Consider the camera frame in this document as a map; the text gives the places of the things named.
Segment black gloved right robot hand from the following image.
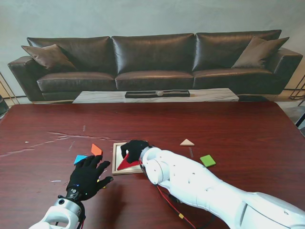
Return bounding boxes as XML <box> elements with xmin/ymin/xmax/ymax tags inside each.
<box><xmin>120</xmin><ymin>140</ymin><xmax>150</xmax><ymax>165</ymax></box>

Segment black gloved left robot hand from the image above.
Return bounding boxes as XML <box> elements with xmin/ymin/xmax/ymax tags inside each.
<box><xmin>66</xmin><ymin>155</ymin><xmax>114</xmax><ymax>202</ymax></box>

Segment large red tangram triangle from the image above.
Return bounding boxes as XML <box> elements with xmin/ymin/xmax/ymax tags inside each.
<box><xmin>118</xmin><ymin>151</ymin><xmax>140</xmax><ymax>170</ymax></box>

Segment square wooden puzzle tray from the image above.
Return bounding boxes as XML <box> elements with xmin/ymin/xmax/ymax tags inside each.
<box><xmin>112</xmin><ymin>142</ymin><xmax>150</xmax><ymax>176</ymax></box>

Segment blue tangram triangle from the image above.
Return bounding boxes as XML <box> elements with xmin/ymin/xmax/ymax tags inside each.
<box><xmin>73</xmin><ymin>155</ymin><xmax>88</xmax><ymax>166</ymax></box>

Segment orange tangram parallelogram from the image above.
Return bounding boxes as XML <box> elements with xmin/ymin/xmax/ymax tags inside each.
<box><xmin>91</xmin><ymin>143</ymin><xmax>103</xmax><ymax>156</ymax></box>

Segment green tangram square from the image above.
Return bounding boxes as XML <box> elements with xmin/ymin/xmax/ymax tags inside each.
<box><xmin>200</xmin><ymin>155</ymin><xmax>216</xmax><ymax>167</ymax></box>

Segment long black decorative tray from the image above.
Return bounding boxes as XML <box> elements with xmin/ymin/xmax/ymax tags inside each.
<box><xmin>125</xmin><ymin>90</ymin><xmax>191</xmax><ymax>98</ymax></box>

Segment grey marble coffee table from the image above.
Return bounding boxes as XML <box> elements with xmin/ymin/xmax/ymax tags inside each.
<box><xmin>72</xmin><ymin>88</ymin><xmax>240</xmax><ymax>104</ymax></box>

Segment dark brown leather sofa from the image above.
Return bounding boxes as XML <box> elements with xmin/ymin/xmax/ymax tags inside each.
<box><xmin>7</xmin><ymin>29</ymin><xmax>303</xmax><ymax>102</ymax></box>

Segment black chair edge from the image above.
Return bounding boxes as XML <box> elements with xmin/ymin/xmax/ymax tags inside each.
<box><xmin>0</xmin><ymin>95</ymin><xmax>10</xmax><ymax>120</ymax></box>

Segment brown throw pillow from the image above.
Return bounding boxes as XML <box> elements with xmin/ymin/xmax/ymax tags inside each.
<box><xmin>21</xmin><ymin>44</ymin><xmax>77</xmax><ymax>72</ymax></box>
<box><xmin>231</xmin><ymin>36</ymin><xmax>290</xmax><ymax>69</ymax></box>

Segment red and black left arm cables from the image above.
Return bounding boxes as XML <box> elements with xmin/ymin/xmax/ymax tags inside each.
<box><xmin>76</xmin><ymin>207</ymin><xmax>87</xmax><ymax>229</ymax></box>

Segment red and black arm cables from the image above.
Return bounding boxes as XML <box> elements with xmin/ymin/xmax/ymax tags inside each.
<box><xmin>76</xmin><ymin>207</ymin><xmax>87</xmax><ymax>229</ymax></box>
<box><xmin>156</xmin><ymin>185</ymin><xmax>224</xmax><ymax>229</ymax></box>

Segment red and black right arm cables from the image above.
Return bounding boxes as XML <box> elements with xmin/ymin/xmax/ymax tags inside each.
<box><xmin>156</xmin><ymin>185</ymin><xmax>224</xmax><ymax>229</ymax></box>

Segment thin metal side table frame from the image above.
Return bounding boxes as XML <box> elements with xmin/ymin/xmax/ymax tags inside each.
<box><xmin>283</xmin><ymin>71</ymin><xmax>305</xmax><ymax>107</ymax></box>
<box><xmin>0</xmin><ymin>71</ymin><xmax>21</xmax><ymax>105</ymax></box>

